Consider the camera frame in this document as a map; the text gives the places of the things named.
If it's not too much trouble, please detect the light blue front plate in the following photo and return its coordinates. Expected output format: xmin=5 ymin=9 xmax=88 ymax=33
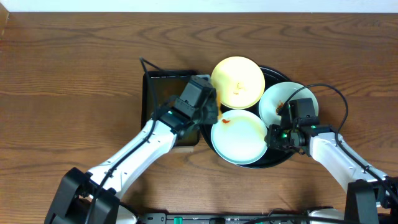
xmin=210 ymin=110 xmax=267 ymax=165

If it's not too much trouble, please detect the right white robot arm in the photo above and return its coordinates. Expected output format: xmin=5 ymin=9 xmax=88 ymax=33
xmin=265 ymin=115 xmax=397 ymax=223

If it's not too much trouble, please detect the black rectangular water tray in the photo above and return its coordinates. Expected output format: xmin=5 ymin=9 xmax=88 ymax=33
xmin=141 ymin=70 xmax=200 ymax=147

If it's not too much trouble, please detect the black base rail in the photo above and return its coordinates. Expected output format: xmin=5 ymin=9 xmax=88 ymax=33
xmin=137 ymin=210 xmax=313 ymax=224

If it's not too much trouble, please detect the round black serving tray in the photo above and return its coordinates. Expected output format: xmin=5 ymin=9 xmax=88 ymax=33
xmin=200 ymin=65 xmax=294 ymax=169

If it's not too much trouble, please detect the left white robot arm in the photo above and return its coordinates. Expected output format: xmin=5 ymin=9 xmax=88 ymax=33
xmin=45 ymin=85 xmax=220 ymax=223

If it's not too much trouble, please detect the yellow plate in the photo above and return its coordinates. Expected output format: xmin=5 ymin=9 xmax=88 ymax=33
xmin=211 ymin=56 xmax=266 ymax=110

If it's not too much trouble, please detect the yellow sponge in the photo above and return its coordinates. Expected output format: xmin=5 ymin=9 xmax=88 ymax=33
xmin=216 ymin=90 xmax=222 ymax=120

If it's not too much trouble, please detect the light blue plate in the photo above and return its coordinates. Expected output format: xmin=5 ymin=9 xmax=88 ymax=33
xmin=259 ymin=82 xmax=303 ymax=128
xmin=210 ymin=110 xmax=267 ymax=165

